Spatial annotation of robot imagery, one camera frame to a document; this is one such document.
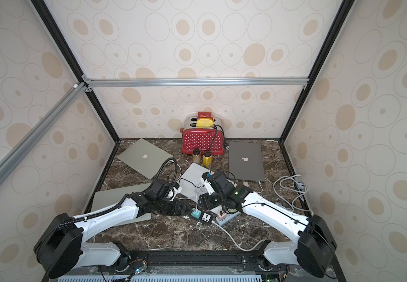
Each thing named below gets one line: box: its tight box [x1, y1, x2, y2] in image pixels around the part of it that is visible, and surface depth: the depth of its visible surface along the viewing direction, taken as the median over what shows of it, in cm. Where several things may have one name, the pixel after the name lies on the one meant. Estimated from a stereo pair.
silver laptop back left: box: [117, 138, 174, 180], surface depth 115 cm
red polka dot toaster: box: [179, 116, 226, 155], surface depth 105 cm
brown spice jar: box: [192, 148, 202, 164], surface depth 105 cm
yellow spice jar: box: [202, 150, 213, 167], surface depth 103 cm
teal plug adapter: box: [191, 207, 202, 220], surface depth 81 cm
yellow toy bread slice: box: [195, 117, 214, 128], surface depth 105 cm
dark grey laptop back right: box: [228, 141, 265, 182], surface depth 112 cm
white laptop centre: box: [177, 162, 215, 203], surface depth 98 cm
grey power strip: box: [215, 211, 242, 227], surface depth 85 cm
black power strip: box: [190, 209, 214, 224], surface depth 85 cm
